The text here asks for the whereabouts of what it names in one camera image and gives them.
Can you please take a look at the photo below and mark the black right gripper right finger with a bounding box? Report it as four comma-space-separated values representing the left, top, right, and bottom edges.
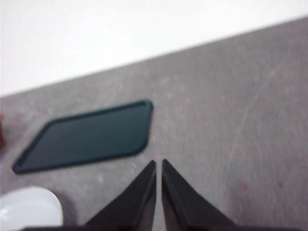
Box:
161, 158, 232, 231

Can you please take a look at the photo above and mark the brown wicker basket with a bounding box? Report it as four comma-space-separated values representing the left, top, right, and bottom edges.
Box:
0, 114, 5, 147

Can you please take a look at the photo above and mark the dark rectangular tray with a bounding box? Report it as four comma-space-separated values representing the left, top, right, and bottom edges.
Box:
12, 99, 154, 175

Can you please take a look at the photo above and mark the pale grey round plate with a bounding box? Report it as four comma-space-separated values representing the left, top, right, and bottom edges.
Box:
0, 186, 64, 229

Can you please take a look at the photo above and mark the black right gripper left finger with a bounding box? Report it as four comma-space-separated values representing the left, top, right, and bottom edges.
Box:
84, 160, 157, 231

